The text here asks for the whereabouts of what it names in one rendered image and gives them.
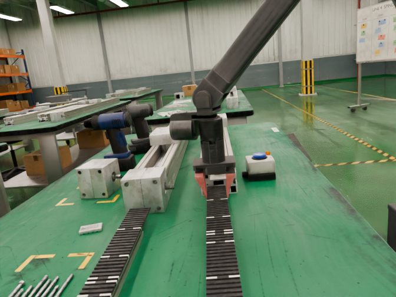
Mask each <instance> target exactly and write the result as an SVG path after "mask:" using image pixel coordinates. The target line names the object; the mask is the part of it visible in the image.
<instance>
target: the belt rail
mask: <svg viewBox="0 0 396 297"><path fill-rule="evenodd" d="M142 229H143V228H142ZM142 229H141V231H142ZM141 231H140V234H139V236H138V238H137V240H136V242H135V245H134V247H133V250H132V251H131V253H130V256H129V258H128V260H127V263H126V265H125V267H124V269H123V271H122V274H121V276H120V278H119V280H118V282H117V285H116V287H115V289H114V292H113V294H112V296H111V297H118V296H119V294H120V292H121V289H122V287H123V285H124V282H125V279H126V277H127V275H128V272H129V270H130V268H131V265H132V263H133V260H134V258H135V256H136V253H137V251H138V248H139V246H140V243H141V241H142V239H143V236H144V233H143V231H142V232H141Z"/></svg>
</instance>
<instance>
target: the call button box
mask: <svg viewBox="0 0 396 297"><path fill-rule="evenodd" d="M245 159H246V171H243V172H242V177H248V179H249V181H250V182H254V181H262V180H275V179H276V173H275V171H276V170H275V161H274V159H273V157H272V156H271V155H266V157H264V158H261V159H256V158H253V156H246V157H245Z"/></svg>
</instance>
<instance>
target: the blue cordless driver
mask: <svg viewBox="0 0 396 297"><path fill-rule="evenodd" d="M83 125H84V127H85V128H91V129H94V130H95V131H97V130H106V132H105V136H106V138H107V139H109V141H110V145H111V148H112V152H108V153H107V154H106V155H105V156H104V159H115V158H118V165H119V169H120V172H121V171H129V170H130V169H133V168H134V167H135V166H136V160H135V155H134V154H131V151H130V150H128V149H127V141H126V137H125V135H124V131H122V130H121V128H127V127H130V126H131V115H130V113H128V112H126V113H125V112H120V113H110V114H100V115H94V116H92V118H89V119H87V120H84V123H81V124H78V126H83Z"/></svg>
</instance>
